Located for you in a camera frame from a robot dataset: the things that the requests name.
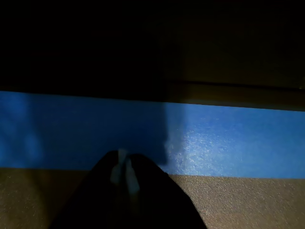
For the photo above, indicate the blue tape strip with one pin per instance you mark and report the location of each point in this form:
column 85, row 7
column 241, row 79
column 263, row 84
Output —
column 226, row 140

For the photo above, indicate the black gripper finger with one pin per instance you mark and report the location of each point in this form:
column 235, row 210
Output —
column 155, row 198
column 100, row 190

